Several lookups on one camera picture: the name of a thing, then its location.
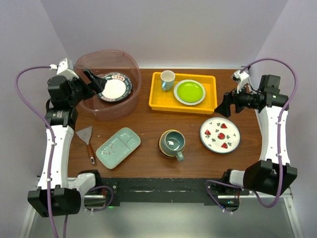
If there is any light blue ceramic mug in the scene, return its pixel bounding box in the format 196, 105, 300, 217
160, 70, 175, 91

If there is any yellow plastic tray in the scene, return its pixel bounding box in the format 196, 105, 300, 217
149, 72, 217, 115

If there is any wooden handled metal scraper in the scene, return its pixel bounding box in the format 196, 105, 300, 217
76, 126, 96, 165

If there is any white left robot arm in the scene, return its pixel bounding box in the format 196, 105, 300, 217
28, 68, 105, 217

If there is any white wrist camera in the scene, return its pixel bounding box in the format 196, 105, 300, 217
231, 70, 250, 94
56, 58, 79, 80

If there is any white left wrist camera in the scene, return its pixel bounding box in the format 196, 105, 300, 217
56, 58, 79, 80

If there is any mint green divided dish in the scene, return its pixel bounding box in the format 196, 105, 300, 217
96, 127, 141, 170

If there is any lime green small plate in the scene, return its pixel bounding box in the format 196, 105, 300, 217
176, 81, 204, 103

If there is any teal rim lettered plate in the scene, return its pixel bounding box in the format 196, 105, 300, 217
98, 72, 132, 103

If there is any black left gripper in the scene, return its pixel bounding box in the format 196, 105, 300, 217
67, 68, 106, 106

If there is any teal glazed mug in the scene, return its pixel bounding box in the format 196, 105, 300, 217
160, 129, 186, 162

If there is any white scalloped plate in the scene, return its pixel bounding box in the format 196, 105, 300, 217
174, 79, 206, 106

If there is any strawberry pattern white plate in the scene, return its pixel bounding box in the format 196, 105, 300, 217
200, 117, 241, 154

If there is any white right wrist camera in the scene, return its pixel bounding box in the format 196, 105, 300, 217
231, 70, 250, 94

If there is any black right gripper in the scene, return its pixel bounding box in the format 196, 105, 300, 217
214, 81, 259, 118

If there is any transparent pink plastic bin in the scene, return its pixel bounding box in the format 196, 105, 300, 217
75, 50, 142, 120

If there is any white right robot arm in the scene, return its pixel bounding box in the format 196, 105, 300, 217
215, 71, 298, 196

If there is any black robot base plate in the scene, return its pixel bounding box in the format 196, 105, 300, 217
74, 177, 250, 213

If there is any aluminium frame rail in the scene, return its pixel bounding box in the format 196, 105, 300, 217
245, 183, 294, 199

